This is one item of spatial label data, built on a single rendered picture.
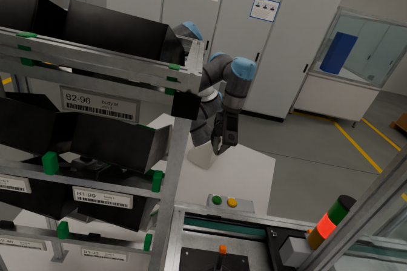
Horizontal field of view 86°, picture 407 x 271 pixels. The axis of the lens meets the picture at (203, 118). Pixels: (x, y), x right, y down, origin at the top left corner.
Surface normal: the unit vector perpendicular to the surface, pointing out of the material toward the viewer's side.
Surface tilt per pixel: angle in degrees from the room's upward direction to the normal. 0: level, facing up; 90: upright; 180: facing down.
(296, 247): 0
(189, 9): 90
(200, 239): 0
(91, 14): 65
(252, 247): 0
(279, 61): 90
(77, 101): 90
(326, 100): 90
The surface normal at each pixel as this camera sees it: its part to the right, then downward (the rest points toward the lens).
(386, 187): -0.98, -0.19
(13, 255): 0.22, -0.84
